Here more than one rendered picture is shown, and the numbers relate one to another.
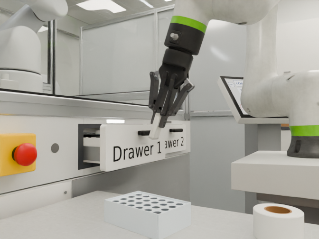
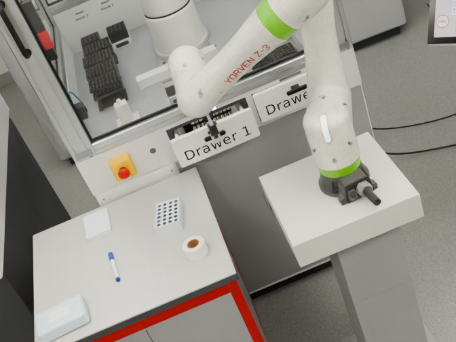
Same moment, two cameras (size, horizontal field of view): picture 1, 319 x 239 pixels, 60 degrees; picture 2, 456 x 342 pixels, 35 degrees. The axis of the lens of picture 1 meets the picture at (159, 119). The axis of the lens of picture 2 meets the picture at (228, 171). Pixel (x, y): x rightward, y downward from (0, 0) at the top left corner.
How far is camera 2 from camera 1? 2.11 m
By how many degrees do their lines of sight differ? 66
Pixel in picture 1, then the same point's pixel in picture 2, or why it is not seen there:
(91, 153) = not seen: hidden behind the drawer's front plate
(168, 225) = (163, 231)
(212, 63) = not seen: outside the picture
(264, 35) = (305, 42)
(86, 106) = (167, 117)
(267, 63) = (312, 74)
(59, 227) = (141, 211)
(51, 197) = (162, 175)
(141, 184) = (259, 144)
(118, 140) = (187, 146)
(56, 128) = (149, 140)
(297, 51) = not seen: outside the picture
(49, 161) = (152, 159)
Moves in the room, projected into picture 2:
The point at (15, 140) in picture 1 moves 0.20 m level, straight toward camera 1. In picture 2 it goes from (118, 165) to (92, 206)
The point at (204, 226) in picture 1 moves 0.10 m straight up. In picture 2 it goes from (185, 233) to (174, 210)
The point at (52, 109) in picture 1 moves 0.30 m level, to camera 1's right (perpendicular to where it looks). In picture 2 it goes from (140, 132) to (196, 155)
